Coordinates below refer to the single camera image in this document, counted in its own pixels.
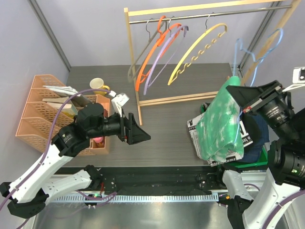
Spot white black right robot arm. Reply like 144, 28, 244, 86
214, 81, 305, 229

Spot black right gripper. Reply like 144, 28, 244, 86
227, 78, 298, 137

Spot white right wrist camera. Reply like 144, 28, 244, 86
283, 67, 305, 92

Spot yellow plastic hanger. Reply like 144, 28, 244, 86
167, 22, 228, 86

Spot purple plastic hanger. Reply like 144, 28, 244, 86
143, 23, 190, 95

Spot green garment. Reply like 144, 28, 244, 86
196, 76, 244, 163

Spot wooden clothes rack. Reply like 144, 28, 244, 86
124, 0, 300, 123

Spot white black printed garment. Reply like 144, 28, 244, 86
187, 114, 244, 167

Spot orange file organizer rack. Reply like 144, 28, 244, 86
16, 74, 64, 152

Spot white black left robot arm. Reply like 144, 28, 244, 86
0, 103, 151, 219

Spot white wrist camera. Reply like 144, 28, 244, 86
283, 67, 305, 92
108, 91, 129, 117

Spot orange plastic hanger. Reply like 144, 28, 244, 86
135, 15, 182, 92

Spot orange compartment basket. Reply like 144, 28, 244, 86
79, 94, 111, 156

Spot clear acrylic hanger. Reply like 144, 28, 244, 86
127, 26, 159, 83

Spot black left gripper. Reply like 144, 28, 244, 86
88, 108, 151, 145

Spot blue denim jeans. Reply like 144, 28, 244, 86
238, 114, 269, 163

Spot yellow mug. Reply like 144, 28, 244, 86
90, 78, 110, 96

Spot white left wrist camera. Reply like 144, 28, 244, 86
108, 91, 129, 117

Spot green plastic tray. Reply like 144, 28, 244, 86
199, 102, 270, 169

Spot papers in organizer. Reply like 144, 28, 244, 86
42, 85, 91, 118

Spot pink capped bottle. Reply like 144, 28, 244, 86
93, 137, 104, 147

